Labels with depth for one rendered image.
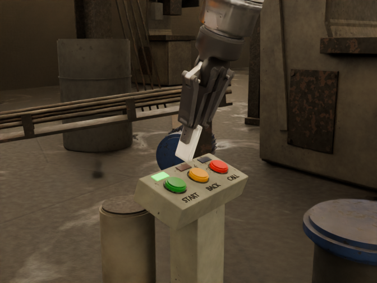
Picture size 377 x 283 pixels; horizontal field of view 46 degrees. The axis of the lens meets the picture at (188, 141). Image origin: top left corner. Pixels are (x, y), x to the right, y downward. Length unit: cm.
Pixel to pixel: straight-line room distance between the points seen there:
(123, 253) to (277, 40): 227
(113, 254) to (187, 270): 16
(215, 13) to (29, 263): 145
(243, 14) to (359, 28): 246
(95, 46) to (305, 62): 155
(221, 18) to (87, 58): 282
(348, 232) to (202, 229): 39
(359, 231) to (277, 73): 200
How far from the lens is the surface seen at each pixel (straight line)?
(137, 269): 98
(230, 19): 68
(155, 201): 80
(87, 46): 346
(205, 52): 70
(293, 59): 296
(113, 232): 94
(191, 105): 71
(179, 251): 90
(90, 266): 184
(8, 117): 109
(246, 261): 185
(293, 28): 296
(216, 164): 93
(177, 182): 82
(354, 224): 116
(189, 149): 78
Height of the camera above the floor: 87
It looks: 13 degrees down
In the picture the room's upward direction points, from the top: straight up
